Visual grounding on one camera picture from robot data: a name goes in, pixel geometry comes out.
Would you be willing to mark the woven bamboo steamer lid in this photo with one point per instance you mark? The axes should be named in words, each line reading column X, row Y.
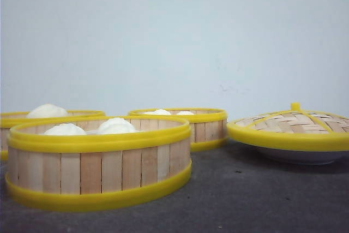
column 295, row 129

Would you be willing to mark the white bun back right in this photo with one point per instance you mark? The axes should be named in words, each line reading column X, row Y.
column 185, row 112

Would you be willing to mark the white bun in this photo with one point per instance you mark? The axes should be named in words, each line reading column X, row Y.
column 185, row 112
column 67, row 129
column 47, row 111
column 116, row 126
column 161, row 112

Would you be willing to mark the white bun back left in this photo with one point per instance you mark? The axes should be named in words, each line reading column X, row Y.
column 161, row 112

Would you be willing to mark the white bun front right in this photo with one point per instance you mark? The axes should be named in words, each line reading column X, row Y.
column 116, row 126

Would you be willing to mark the front bamboo steamer basket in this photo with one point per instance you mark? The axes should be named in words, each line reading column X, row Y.
column 93, row 172

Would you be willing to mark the white bun front left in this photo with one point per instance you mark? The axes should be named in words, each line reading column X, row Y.
column 67, row 129

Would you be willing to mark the white bun left rear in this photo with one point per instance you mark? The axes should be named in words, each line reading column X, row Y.
column 47, row 111

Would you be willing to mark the white shallow plate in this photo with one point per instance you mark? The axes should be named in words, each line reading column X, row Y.
column 302, row 157

